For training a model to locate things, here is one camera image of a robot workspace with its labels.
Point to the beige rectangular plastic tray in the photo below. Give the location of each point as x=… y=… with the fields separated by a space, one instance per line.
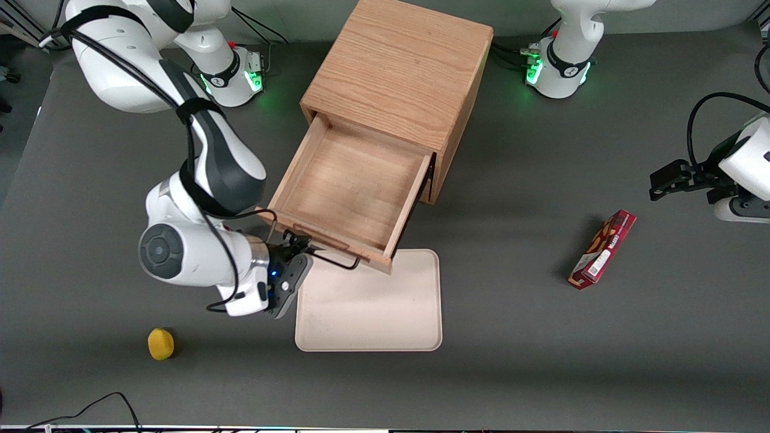
x=373 y=313

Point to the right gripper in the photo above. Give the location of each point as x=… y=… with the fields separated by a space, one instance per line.
x=281 y=252

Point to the red snack box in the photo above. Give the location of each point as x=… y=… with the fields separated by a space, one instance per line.
x=601 y=249

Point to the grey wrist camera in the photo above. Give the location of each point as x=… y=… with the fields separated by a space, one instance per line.
x=295 y=279
x=746 y=210

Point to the wooden drawer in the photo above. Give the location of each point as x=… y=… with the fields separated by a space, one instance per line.
x=355 y=180

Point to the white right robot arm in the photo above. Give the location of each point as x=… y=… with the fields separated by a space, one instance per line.
x=228 y=162

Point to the wooden drawer cabinet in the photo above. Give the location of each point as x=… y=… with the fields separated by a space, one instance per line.
x=397 y=66

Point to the yellow lemon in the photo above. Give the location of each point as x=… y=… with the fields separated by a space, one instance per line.
x=160 y=344

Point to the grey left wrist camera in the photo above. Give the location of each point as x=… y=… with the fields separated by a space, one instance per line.
x=746 y=210

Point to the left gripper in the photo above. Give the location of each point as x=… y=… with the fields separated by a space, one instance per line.
x=704 y=178

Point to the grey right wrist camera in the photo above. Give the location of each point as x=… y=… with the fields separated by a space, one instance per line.
x=295 y=279

